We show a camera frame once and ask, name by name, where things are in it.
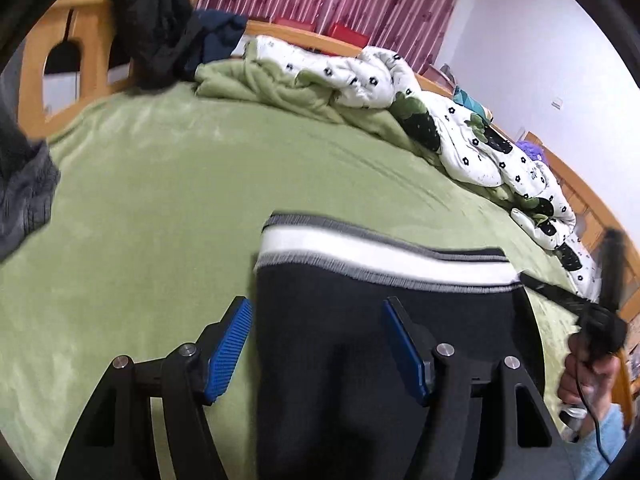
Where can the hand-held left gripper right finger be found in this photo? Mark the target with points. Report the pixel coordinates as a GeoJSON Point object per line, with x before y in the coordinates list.
{"type": "Point", "coordinates": [407, 350]}

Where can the wooden bed frame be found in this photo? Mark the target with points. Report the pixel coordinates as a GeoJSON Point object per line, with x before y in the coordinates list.
{"type": "Point", "coordinates": [95, 45]}

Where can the green bed sheet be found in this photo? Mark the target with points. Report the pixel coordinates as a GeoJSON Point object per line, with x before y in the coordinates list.
{"type": "Point", "coordinates": [150, 185]}

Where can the white flower-print quilt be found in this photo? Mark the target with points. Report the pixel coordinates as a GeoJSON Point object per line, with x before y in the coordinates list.
{"type": "Point", "coordinates": [360, 75]}

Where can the teal patterned pillow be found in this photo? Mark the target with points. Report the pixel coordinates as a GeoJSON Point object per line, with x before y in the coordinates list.
{"type": "Point", "coordinates": [470, 101]}

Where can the red box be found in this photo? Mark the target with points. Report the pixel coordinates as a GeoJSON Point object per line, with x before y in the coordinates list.
{"type": "Point", "coordinates": [295, 25]}
{"type": "Point", "coordinates": [350, 35]}

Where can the wooden chair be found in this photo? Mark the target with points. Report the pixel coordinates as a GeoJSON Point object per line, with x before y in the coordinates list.
{"type": "Point", "coordinates": [445, 76]}

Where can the navy garment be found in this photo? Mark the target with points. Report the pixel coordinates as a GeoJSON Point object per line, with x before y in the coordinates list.
{"type": "Point", "coordinates": [220, 35]}

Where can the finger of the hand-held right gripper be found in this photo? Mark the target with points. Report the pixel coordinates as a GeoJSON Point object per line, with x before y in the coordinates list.
{"type": "Point", "coordinates": [555, 292]}
{"type": "Point", "coordinates": [612, 270]}

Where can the crumpled green blanket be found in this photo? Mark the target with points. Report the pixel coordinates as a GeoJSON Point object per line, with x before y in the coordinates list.
{"type": "Point", "coordinates": [240, 80]}

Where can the person's right hand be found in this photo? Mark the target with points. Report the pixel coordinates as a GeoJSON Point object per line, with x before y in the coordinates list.
{"type": "Point", "coordinates": [587, 385]}

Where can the purple fluffy item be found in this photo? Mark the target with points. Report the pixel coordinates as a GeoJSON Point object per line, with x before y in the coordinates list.
{"type": "Point", "coordinates": [530, 150]}

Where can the grey knit garment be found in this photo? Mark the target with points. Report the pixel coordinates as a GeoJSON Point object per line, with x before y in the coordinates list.
{"type": "Point", "coordinates": [25, 195]}

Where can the pink curtain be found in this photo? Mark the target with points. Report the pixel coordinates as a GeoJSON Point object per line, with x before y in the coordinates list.
{"type": "Point", "coordinates": [380, 0]}

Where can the dark pants with white stripe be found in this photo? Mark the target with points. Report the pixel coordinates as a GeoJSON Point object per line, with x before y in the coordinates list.
{"type": "Point", "coordinates": [325, 360]}

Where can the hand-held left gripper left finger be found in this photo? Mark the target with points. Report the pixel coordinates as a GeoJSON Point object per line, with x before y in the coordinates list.
{"type": "Point", "coordinates": [227, 350]}

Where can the black jacket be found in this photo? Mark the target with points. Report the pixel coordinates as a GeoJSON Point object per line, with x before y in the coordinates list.
{"type": "Point", "coordinates": [155, 25]}

